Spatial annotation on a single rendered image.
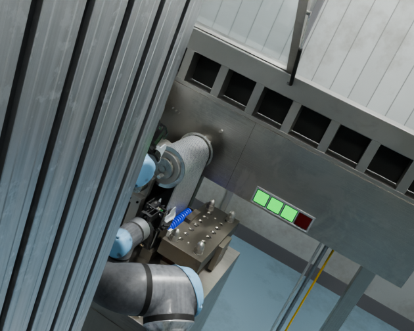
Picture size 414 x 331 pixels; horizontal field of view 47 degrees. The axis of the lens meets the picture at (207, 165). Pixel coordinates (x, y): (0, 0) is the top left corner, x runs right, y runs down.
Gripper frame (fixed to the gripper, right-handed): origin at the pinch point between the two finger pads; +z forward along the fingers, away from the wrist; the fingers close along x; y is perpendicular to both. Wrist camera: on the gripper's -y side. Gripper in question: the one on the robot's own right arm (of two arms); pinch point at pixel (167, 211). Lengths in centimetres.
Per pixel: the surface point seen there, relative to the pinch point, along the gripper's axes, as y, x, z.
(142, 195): 4.7, 8.4, -6.9
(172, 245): -6.3, -8.2, -6.5
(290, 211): 10.6, -36.2, 29.3
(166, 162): 18.8, 5.5, -4.4
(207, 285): -19.0, -24.0, 2.6
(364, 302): -103, -110, 208
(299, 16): 77, -12, 9
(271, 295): -109, -46, 157
